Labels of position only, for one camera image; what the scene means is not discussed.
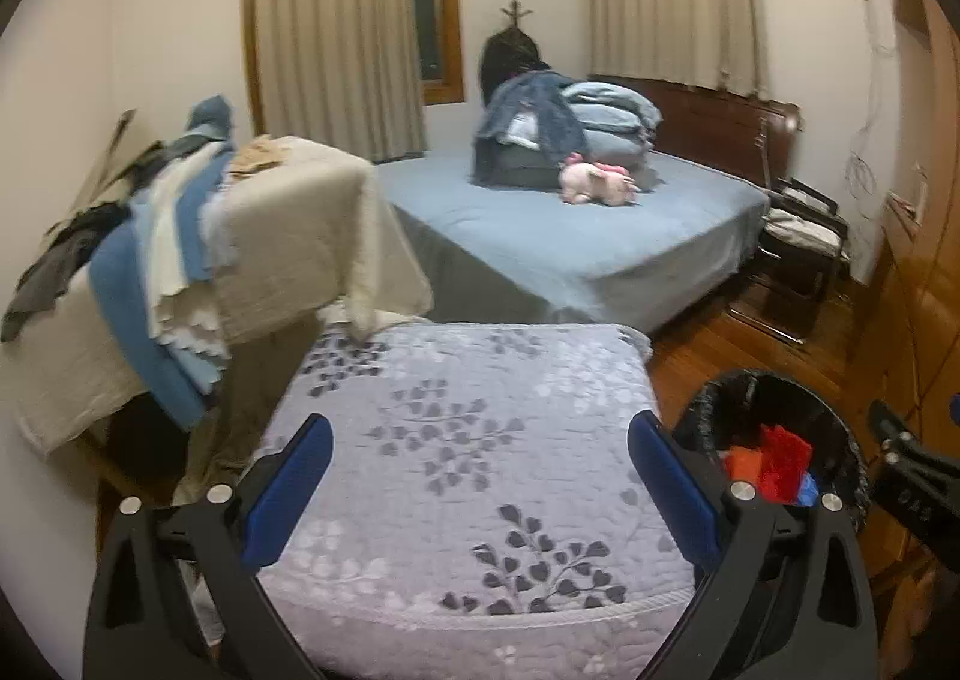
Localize black lined trash bin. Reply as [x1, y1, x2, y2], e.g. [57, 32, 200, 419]
[674, 370, 869, 529]

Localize person's right hand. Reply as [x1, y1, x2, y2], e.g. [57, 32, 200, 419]
[880, 565, 944, 678]

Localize blue crumpled plastic bag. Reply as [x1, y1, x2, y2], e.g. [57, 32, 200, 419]
[794, 472, 818, 508]

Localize wooden wardrobe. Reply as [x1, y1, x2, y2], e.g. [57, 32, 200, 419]
[846, 0, 960, 591]

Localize red paper sheet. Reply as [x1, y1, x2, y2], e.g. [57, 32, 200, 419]
[758, 425, 814, 504]

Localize orange bubble wrap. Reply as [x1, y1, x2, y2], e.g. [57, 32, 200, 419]
[722, 446, 763, 487]

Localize grey floral quilted cover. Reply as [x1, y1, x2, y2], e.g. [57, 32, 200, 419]
[190, 319, 700, 680]

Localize dark wooden headboard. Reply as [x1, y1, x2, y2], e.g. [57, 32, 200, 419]
[594, 74, 802, 186]

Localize blue white scalloped cloth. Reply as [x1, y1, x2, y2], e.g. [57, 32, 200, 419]
[89, 95, 235, 430]

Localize beige blanket on rack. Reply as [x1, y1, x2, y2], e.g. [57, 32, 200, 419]
[2, 137, 433, 455]

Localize pink plush pig toy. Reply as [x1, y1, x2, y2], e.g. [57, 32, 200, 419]
[558, 154, 640, 207]

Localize bed with blue sheet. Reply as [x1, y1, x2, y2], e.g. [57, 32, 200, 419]
[377, 151, 768, 334]

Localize beige right window curtain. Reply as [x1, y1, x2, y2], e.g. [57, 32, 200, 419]
[589, 0, 770, 98]

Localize beige window curtain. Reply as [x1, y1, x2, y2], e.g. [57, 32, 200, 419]
[589, 0, 770, 98]
[252, 0, 427, 162]

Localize folded blue grey bedding pile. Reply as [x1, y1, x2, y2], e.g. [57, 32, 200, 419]
[472, 70, 662, 189]

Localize coat rack with dark coat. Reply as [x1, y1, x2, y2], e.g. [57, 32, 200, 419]
[478, 0, 548, 107]

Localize beige left window curtain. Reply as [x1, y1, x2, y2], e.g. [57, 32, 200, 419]
[252, 0, 427, 162]

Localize wooden framed window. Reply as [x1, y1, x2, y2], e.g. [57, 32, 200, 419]
[413, 0, 466, 105]

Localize black metal frame chair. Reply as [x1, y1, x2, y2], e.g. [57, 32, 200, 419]
[725, 116, 853, 347]

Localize hanging white cables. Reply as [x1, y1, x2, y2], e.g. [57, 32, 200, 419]
[842, 0, 902, 209]

